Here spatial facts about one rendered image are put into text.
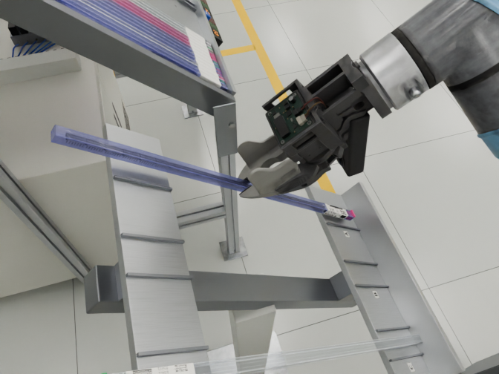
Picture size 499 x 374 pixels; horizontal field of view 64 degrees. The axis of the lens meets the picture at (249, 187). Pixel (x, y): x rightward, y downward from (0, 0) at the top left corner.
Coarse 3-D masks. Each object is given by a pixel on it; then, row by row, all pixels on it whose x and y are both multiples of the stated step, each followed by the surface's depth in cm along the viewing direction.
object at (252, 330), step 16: (240, 320) 55; (256, 320) 56; (272, 320) 59; (240, 336) 61; (256, 336) 64; (272, 336) 131; (208, 352) 128; (224, 352) 128; (240, 352) 70; (256, 352) 74
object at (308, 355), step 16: (400, 336) 58; (416, 336) 61; (272, 352) 40; (288, 352) 41; (304, 352) 43; (320, 352) 44; (336, 352) 46; (352, 352) 48; (368, 352) 51; (208, 368) 34; (224, 368) 35; (240, 368) 36; (256, 368) 37; (272, 368) 39
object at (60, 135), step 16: (64, 128) 37; (64, 144) 37; (80, 144) 38; (96, 144) 39; (112, 144) 40; (128, 160) 42; (144, 160) 42; (160, 160) 44; (176, 160) 46; (192, 176) 47; (208, 176) 48; (224, 176) 51; (304, 208) 62; (320, 208) 64
